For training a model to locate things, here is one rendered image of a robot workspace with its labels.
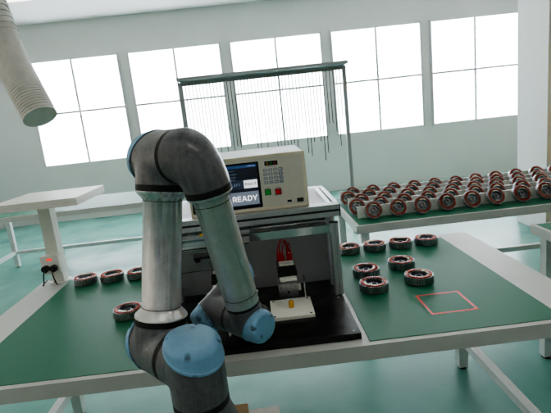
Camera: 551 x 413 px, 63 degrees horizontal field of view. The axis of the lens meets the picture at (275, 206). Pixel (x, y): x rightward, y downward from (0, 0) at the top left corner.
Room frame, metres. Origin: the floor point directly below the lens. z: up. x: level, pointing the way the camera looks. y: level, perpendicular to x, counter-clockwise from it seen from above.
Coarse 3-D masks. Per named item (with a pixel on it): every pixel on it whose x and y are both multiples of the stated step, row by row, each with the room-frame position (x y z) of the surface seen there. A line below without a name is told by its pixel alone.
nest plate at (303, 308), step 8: (272, 304) 1.52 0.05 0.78; (280, 304) 1.52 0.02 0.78; (288, 304) 1.51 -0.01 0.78; (296, 304) 1.50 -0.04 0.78; (304, 304) 1.49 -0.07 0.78; (272, 312) 1.46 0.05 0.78; (280, 312) 1.45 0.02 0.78; (288, 312) 1.44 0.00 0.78; (296, 312) 1.43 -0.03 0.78; (304, 312) 1.43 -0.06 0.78; (312, 312) 1.42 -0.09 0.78; (280, 320) 1.41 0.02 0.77
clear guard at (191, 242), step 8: (200, 232) 1.59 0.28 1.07; (240, 232) 1.52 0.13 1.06; (248, 232) 1.51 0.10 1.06; (184, 240) 1.49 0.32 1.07; (192, 240) 1.48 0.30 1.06; (200, 240) 1.47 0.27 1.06; (248, 240) 1.41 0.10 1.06; (184, 248) 1.39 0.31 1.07; (192, 248) 1.38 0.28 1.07; (200, 248) 1.38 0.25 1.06; (248, 248) 1.37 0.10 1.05; (184, 256) 1.36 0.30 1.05; (192, 256) 1.36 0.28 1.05; (248, 256) 1.35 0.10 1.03; (184, 264) 1.34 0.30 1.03; (192, 264) 1.34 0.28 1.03; (200, 264) 1.34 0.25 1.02; (208, 264) 1.34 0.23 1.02; (184, 272) 1.32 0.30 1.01
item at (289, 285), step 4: (296, 280) 1.62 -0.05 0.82; (280, 284) 1.60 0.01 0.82; (284, 284) 1.60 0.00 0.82; (288, 284) 1.60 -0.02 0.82; (292, 284) 1.60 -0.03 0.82; (296, 284) 1.61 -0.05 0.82; (280, 288) 1.60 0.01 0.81; (284, 288) 1.60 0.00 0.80; (288, 288) 1.60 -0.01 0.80; (292, 288) 1.60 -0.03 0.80; (296, 288) 1.61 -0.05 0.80; (280, 292) 1.60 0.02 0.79; (284, 292) 1.60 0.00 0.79; (288, 292) 1.60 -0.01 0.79; (292, 292) 1.60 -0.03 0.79; (296, 292) 1.61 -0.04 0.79; (280, 296) 1.60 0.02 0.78; (284, 296) 1.60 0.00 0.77; (288, 296) 1.60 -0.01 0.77; (292, 296) 1.60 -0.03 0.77
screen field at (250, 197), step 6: (246, 192) 1.61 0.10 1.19; (252, 192) 1.61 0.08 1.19; (258, 192) 1.61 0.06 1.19; (234, 198) 1.61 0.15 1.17; (240, 198) 1.61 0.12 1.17; (246, 198) 1.61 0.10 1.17; (252, 198) 1.61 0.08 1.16; (258, 198) 1.61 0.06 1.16; (234, 204) 1.61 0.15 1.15; (240, 204) 1.61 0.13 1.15; (246, 204) 1.61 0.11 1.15; (252, 204) 1.61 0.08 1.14
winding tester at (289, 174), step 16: (224, 160) 1.61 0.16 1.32; (240, 160) 1.61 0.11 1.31; (256, 160) 1.61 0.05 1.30; (272, 160) 1.61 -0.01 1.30; (288, 160) 1.61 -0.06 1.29; (304, 160) 1.61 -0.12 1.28; (272, 176) 1.61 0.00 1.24; (288, 176) 1.61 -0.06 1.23; (304, 176) 1.61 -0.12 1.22; (272, 192) 1.61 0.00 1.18; (288, 192) 1.61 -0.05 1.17; (304, 192) 1.62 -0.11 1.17; (192, 208) 1.60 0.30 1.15; (240, 208) 1.61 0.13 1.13; (256, 208) 1.61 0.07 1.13; (272, 208) 1.61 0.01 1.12
